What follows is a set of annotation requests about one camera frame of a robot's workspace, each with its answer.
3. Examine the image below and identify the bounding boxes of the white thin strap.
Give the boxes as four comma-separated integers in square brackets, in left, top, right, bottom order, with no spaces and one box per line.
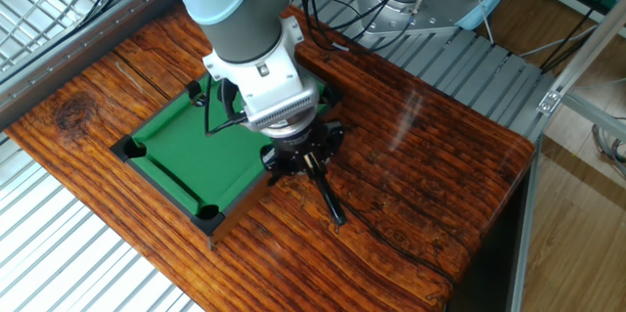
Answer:
[476,0,495,47]

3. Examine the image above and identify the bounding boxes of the metal wire mesh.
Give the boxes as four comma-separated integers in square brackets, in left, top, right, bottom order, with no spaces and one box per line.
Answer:
[0,0,172,74]

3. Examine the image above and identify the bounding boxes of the aluminium frame crossbar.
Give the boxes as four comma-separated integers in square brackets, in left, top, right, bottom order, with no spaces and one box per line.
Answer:
[557,89,626,143]

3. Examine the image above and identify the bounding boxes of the aluminium table leg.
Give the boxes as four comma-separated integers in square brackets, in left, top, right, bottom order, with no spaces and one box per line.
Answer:
[508,133,544,312]

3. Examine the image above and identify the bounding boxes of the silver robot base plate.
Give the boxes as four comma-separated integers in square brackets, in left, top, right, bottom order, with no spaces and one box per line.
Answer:
[351,0,475,37]

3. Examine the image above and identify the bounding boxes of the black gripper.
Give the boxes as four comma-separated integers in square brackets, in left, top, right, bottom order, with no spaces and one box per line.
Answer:
[263,120,346,187]

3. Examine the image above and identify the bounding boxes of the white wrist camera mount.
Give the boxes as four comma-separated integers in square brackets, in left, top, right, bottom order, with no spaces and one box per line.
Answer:
[202,15,322,133]

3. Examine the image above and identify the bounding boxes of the aluminium frame post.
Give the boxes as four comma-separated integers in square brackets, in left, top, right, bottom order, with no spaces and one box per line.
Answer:
[536,0,626,116]

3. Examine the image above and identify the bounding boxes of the wooden pool cue black handle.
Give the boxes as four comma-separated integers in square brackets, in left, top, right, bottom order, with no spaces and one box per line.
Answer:
[303,153,349,228]

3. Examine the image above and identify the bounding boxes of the loose cable loops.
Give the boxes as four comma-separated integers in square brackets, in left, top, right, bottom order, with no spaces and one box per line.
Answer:
[590,123,626,177]

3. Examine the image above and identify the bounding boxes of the black cable bundle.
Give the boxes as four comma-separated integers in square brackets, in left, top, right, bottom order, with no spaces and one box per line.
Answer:
[300,0,441,55]

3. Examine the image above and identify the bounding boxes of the mini green felt pool table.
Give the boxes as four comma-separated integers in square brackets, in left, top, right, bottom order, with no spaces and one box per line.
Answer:
[110,31,343,250]

